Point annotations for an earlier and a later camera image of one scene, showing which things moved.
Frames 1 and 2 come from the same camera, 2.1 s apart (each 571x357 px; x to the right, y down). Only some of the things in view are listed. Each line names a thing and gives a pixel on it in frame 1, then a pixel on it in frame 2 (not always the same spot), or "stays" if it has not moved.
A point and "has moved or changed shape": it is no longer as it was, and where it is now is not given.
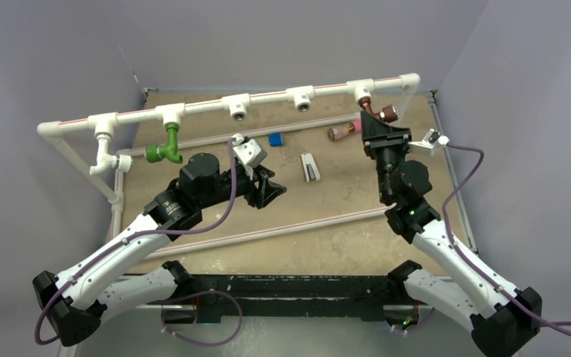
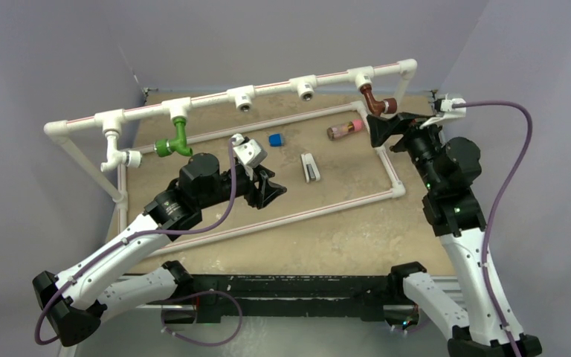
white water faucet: x=106 y=163 → x=133 y=158
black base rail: x=289 y=297 stays
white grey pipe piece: x=311 y=172 stays
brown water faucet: x=389 y=113 has moved or changed shape
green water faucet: x=169 y=150 → x=165 y=147
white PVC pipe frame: x=105 y=126 → x=111 y=120
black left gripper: x=259 y=195 stays
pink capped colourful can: x=355 y=126 stays
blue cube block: x=276 y=140 stays
